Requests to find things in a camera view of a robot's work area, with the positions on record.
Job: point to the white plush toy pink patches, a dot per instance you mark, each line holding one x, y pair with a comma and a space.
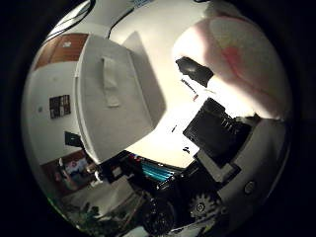
243, 62

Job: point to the white rectangular container box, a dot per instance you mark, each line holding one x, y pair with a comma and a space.
112, 105

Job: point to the teal striped rack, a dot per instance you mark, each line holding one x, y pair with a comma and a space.
158, 172

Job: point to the light grey low table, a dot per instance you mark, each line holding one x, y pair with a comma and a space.
105, 194

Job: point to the green leafy plant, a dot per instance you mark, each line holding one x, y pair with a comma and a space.
85, 217

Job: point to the black computer monitor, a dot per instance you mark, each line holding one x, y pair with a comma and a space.
73, 139

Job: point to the low brown wooden sideboard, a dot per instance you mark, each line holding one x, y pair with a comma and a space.
70, 171

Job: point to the speckled upholstered armchair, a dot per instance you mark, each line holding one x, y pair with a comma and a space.
143, 2

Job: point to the white sign plate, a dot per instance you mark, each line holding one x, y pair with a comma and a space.
66, 43

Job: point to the dark framed wall picture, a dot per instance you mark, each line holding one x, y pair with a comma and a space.
60, 106

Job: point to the white wall switch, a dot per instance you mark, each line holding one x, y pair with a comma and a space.
40, 108

